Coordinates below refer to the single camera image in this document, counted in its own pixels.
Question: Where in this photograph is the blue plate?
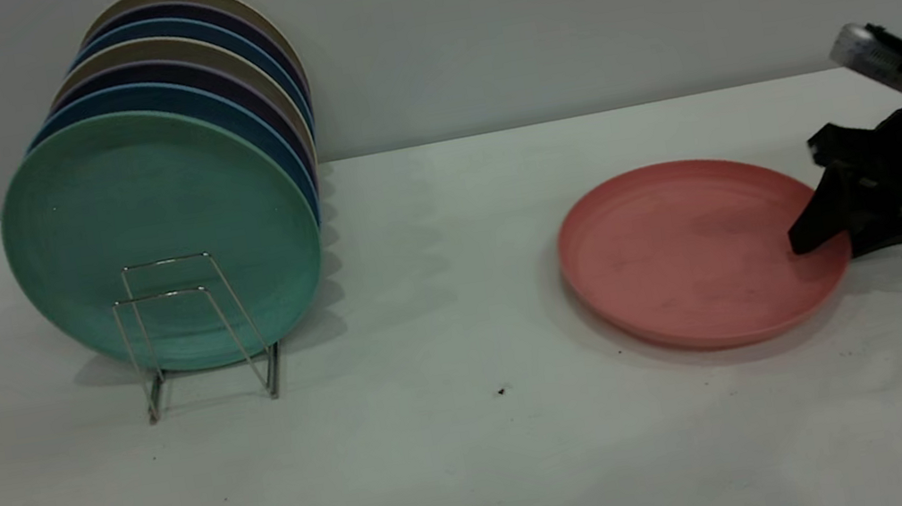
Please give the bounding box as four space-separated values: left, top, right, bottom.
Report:
63 0 316 167
20 57 323 264

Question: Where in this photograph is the pink plate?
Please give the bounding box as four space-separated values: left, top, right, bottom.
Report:
546 135 864 373

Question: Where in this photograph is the purple plate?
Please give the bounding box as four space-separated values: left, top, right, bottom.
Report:
45 37 320 228
79 0 312 138

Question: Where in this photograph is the green plate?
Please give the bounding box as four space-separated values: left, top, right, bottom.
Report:
0 85 339 399

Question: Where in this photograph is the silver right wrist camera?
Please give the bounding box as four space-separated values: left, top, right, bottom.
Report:
825 16 902 109

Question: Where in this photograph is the metal wire plate rack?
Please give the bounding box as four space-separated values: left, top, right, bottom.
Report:
106 243 289 428

